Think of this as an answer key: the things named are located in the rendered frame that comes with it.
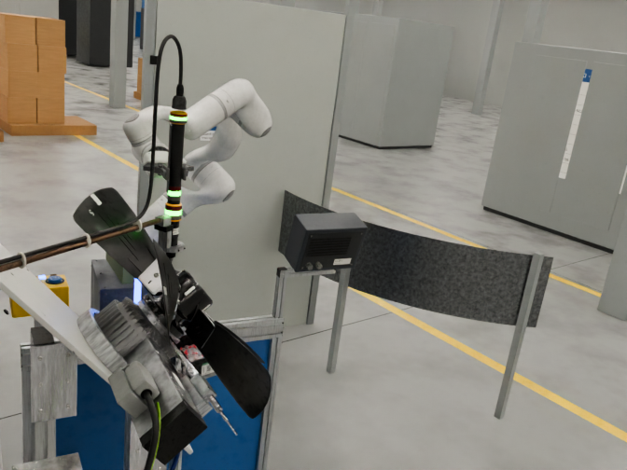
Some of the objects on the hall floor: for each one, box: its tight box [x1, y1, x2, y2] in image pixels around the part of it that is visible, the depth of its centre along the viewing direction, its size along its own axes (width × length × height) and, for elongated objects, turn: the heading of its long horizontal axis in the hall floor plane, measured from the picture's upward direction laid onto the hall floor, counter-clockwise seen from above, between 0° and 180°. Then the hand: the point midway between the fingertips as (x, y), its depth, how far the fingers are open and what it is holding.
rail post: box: [256, 338, 282, 470], centre depth 253 cm, size 4×4×78 cm
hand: (174, 172), depth 163 cm, fingers closed on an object, 4 cm apart
